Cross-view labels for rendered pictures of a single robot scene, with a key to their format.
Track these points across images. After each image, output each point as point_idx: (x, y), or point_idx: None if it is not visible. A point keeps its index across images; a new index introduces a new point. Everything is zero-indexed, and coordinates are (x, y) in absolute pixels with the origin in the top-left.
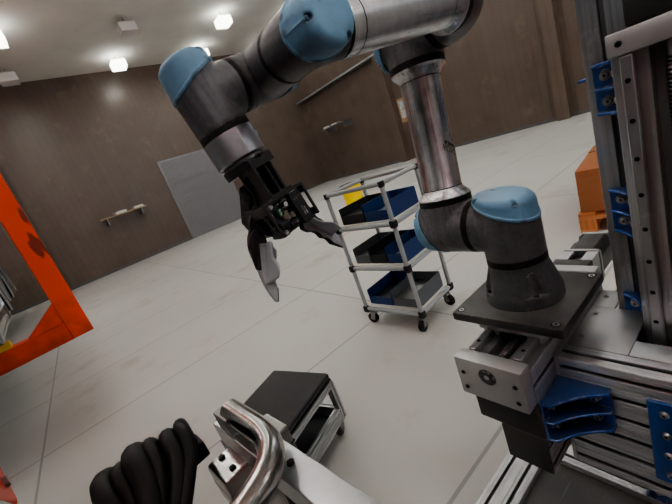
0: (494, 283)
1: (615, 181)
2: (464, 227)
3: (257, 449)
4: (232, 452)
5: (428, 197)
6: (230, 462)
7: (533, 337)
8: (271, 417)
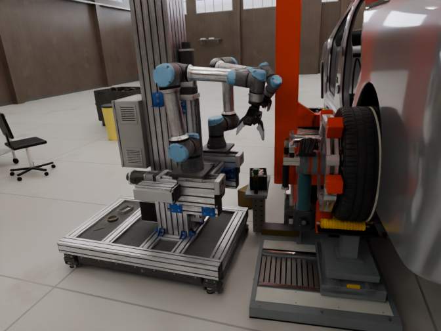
0: (199, 162)
1: None
2: (194, 144)
3: (294, 140)
4: (294, 155)
5: (186, 136)
6: (296, 155)
7: (208, 173)
8: (283, 155)
